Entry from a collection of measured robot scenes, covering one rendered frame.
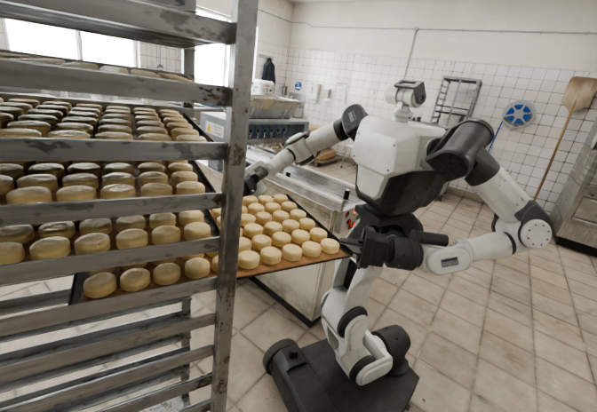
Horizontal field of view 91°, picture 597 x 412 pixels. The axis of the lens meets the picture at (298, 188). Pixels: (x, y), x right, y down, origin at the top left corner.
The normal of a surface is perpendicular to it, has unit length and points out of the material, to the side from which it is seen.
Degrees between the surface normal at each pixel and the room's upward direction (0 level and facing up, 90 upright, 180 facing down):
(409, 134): 62
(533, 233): 74
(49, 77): 90
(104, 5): 90
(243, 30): 90
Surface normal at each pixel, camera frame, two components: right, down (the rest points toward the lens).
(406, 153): -0.27, 0.22
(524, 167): -0.59, 0.19
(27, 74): 0.47, 0.36
